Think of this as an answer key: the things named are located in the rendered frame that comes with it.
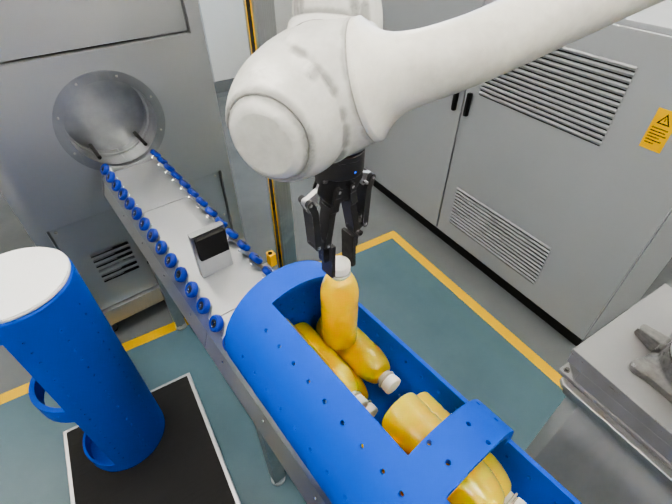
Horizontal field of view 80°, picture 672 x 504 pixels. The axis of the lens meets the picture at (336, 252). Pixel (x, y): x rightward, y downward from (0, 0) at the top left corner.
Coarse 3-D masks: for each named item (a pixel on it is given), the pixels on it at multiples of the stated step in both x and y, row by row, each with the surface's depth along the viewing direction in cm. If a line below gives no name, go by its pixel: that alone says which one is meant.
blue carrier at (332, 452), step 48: (288, 288) 75; (240, 336) 75; (288, 336) 69; (384, 336) 85; (288, 384) 66; (336, 384) 62; (432, 384) 77; (288, 432) 67; (336, 432) 59; (384, 432) 56; (432, 432) 55; (480, 432) 56; (336, 480) 58; (384, 480) 54; (432, 480) 51; (528, 480) 66
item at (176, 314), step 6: (156, 276) 191; (162, 288) 197; (162, 294) 202; (168, 294) 201; (168, 300) 203; (168, 306) 205; (174, 306) 208; (174, 312) 210; (180, 312) 212; (174, 318) 212; (180, 318) 215; (180, 324) 217; (186, 324) 221; (180, 330) 219
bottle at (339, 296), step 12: (324, 276) 74; (348, 276) 71; (324, 288) 73; (336, 288) 71; (348, 288) 72; (324, 300) 74; (336, 300) 72; (348, 300) 73; (324, 312) 76; (336, 312) 74; (348, 312) 75; (324, 324) 79; (336, 324) 77; (348, 324) 77; (324, 336) 82; (336, 336) 79; (348, 336) 80; (336, 348) 82
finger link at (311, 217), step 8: (304, 208) 59; (312, 208) 58; (304, 216) 61; (312, 216) 59; (312, 224) 60; (312, 232) 61; (320, 232) 62; (312, 240) 63; (320, 240) 63; (320, 248) 63
